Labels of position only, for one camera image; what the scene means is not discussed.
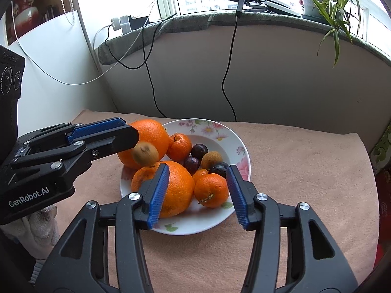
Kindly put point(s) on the white power strip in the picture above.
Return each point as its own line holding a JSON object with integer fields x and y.
{"x": 121, "y": 23}

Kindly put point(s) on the white cabinet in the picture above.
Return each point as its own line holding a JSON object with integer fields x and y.
{"x": 60, "y": 78}

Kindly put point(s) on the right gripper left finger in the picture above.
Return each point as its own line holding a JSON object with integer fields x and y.
{"x": 79, "y": 261}

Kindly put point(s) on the large smooth orange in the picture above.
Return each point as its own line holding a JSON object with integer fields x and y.
{"x": 150, "y": 131}

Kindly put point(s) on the large rough orange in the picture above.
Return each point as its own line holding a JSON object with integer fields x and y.
{"x": 180, "y": 188}

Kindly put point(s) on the small mandarin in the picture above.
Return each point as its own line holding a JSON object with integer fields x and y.
{"x": 211, "y": 190}

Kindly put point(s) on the small kumquat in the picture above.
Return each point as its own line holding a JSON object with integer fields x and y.
{"x": 199, "y": 174}

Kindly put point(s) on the yellow longan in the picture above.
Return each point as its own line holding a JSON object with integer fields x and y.
{"x": 210, "y": 159}

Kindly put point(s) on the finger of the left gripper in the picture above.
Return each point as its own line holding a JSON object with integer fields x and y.
{"x": 91, "y": 129}
{"x": 85, "y": 152}

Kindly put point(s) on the dark plum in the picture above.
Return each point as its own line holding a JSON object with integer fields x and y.
{"x": 198, "y": 151}

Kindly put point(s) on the black device on sill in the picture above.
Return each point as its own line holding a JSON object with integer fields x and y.
{"x": 267, "y": 6}

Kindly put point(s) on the red white jar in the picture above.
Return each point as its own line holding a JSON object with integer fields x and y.
{"x": 22, "y": 17}

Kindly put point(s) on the green snack bag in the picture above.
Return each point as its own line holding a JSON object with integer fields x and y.
{"x": 380, "y": 154}

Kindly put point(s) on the potted spider plant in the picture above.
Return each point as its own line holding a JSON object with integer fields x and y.
{"x": 343, "y": 16}

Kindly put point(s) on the white gloved left hand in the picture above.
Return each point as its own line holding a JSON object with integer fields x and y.
{"x": 38, "y": 232}

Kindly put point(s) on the black power adapter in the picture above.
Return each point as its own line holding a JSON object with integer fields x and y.
{"x": 138, "y": 22}

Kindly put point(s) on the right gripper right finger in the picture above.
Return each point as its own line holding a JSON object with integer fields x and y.
{"x": 293, "y": 251}

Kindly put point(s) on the floral white plate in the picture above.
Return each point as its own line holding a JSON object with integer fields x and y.
{"x": 216, "y": 137}

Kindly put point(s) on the mandarin with stem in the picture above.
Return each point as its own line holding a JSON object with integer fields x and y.
{"x": 179, "y": 147}

